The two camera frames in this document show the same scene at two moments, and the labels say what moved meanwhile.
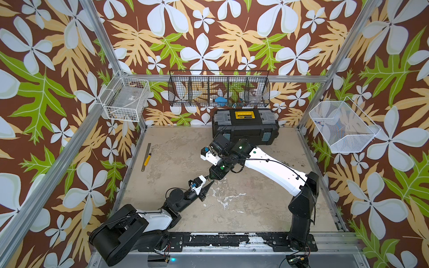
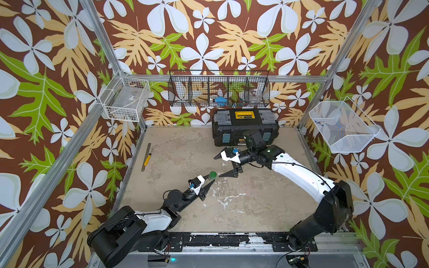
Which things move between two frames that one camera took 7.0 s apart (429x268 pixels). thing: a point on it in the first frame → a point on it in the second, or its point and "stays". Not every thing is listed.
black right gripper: (215, 174) → (233, 173)
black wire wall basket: (219, 88) stays
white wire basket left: (125, 98) stays
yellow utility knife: (147, 159) stays
